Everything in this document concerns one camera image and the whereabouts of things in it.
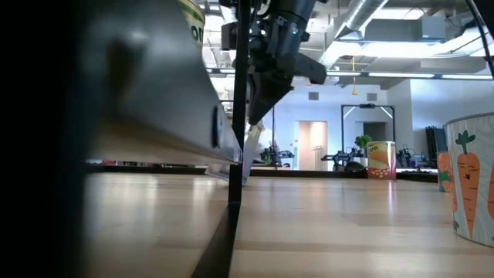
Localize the large yellow corn can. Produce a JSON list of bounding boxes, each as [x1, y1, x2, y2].
[[177, 0, 206, 53]]

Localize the pink teal box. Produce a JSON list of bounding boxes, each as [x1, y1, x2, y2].
[[242, 122, 266, 186]]

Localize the orange slice print box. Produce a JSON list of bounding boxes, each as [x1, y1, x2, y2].
[[437, 151, 453, 193]]

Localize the yellow hanging cord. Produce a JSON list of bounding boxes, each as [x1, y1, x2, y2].
[[350, 56, 359, 97]]

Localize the black table edge rail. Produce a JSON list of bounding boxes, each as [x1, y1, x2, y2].
[[84, 164, 439, 184]]

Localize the green potted plant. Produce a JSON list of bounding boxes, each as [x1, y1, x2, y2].
[[354, 134, 374, 168]]

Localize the white carrot print can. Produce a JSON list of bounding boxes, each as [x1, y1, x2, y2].
[[443, 111, 494, 249]]

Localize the pale pink door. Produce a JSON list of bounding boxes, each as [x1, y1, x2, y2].
[[298, 120, 329, 172]]

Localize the black standing panels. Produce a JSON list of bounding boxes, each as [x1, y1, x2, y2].
[[425, 126, 449, 168]]

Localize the silver round air duct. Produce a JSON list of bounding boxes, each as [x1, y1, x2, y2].
[[320, 0, 391, 66]]

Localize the black metal wooden shelf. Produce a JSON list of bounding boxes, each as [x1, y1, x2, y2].
[[76, 0, 252, 278]]

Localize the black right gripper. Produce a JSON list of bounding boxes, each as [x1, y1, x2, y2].
[[246, 15, 328, 126]]

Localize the small yellow corn can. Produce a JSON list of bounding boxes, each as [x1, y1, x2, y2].
[[367, 141, 398, 181]]

